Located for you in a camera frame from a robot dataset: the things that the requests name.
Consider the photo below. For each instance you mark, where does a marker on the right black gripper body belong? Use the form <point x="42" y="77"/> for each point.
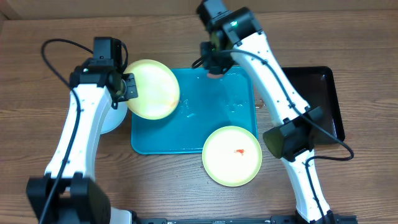
<point x="219" y="59"/>

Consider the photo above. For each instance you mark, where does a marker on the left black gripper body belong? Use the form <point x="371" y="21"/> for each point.
<point x="130" y="91"/>

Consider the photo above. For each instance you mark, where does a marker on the red and grey sponge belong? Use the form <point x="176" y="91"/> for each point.
<point x="213" y="76"/>

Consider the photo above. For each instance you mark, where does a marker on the light blue round plate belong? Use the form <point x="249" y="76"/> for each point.
<point x="114" y="118"/>

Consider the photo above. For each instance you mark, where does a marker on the yellow-green plate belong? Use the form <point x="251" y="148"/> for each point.
<point x="158" y="91"/>
<point x="232" y="156"/>

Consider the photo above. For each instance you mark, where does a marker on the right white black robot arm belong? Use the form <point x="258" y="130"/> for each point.
<point x="237" y="38"/>

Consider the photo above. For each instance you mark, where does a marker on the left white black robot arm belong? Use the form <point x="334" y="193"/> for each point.
<point x="67" y="192"/>

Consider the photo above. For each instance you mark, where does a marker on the teal plastic serving tray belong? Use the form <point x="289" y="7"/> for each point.
<point x="205" y="105"/>

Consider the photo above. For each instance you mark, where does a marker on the black rectangular water tray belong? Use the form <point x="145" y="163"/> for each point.
<point x="316" y="85"/>

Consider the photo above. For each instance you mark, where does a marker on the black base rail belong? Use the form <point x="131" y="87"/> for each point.
<point x="276" y="219"/>

